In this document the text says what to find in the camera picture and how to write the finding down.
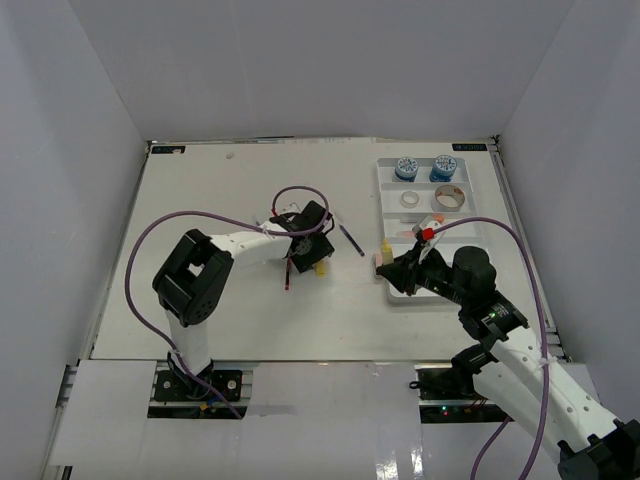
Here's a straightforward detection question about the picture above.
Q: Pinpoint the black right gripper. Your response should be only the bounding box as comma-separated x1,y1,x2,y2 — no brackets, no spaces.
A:
377,241,470,307

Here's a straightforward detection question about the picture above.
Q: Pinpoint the yellow eraser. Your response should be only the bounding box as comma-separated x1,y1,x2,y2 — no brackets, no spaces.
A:
314,264,327,277

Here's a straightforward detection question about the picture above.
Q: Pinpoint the yellow white highlighter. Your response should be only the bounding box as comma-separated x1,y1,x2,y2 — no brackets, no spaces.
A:
380,238,394,265

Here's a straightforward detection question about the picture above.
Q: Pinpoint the clear tape roll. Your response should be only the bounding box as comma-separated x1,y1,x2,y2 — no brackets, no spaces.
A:
400,190,420,209

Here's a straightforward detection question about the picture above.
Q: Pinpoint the white compartment tray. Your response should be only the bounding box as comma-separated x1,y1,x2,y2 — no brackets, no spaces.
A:
375,156,496,304

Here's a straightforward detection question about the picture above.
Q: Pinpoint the brown packing tape roll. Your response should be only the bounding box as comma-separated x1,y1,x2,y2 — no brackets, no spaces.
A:
432,184,466,213

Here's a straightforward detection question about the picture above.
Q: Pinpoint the blue tape roll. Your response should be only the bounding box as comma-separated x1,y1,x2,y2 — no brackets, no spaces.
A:
429,155,458,183
394,156,419,182

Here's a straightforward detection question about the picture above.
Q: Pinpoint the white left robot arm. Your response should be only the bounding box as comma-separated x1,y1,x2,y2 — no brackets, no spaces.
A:
152,201,335,399

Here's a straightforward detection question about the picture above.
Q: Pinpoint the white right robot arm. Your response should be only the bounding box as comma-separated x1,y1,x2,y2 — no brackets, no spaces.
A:
376,244,639,479

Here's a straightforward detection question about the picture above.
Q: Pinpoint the pink white eraser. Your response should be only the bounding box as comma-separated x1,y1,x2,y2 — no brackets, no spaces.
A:
373,252,383,275

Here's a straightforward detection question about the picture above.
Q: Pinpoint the purple pen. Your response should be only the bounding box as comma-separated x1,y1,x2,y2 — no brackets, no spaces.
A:
334,210,366,258

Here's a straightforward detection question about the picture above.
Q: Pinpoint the red pen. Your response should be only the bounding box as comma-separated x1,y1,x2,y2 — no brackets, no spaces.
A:
284,258,292,291

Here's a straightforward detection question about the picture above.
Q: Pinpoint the right black table label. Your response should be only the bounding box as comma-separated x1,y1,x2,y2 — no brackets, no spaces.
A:
452,143,488,152

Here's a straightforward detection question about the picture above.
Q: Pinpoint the black table label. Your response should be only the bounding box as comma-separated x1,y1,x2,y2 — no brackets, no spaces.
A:
452,143,488,152
150,145,186,155

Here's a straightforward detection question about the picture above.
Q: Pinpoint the left black table label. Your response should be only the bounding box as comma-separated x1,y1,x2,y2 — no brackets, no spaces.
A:
150,145,186,155

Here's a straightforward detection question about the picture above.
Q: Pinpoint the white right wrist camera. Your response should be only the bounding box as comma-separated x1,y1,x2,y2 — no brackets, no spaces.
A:
411,214,443,246

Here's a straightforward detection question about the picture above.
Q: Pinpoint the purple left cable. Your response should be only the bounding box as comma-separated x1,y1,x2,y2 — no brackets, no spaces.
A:
124,185,334,420

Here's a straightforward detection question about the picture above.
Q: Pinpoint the purple cable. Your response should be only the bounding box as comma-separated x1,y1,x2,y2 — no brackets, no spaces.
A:
124,185,334,420
432,217,549,480

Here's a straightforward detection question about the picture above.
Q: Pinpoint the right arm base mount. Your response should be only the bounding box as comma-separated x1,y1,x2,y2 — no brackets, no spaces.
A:
408,364,506,425

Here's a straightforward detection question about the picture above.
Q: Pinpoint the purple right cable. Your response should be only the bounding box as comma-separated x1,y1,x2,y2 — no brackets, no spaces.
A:
432,217,549,480

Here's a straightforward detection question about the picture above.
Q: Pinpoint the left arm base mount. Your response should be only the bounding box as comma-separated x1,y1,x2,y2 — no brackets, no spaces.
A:
147,364,252,420

